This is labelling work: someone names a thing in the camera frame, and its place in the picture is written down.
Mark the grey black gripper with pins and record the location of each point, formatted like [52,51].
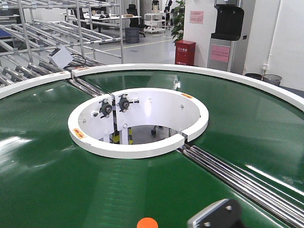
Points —
[225,213]

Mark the orange cylindrical capacitor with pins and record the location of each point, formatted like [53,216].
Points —
[147,222]

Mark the steel conveyor rollers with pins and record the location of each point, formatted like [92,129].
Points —
[281,205]

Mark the white outer conveyor rim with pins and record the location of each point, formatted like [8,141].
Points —
[283,94]

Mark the grey waste bin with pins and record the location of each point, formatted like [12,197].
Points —
[272,79]

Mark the red fire extinguisher box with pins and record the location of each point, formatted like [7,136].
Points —
[185,51]

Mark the potted plant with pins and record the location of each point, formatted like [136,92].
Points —
[178,21]

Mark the black office chair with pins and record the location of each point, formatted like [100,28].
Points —
[135,26]

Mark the white control box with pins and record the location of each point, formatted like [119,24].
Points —
[60,57]

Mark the roller flow rack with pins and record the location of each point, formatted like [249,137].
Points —
[32,29]

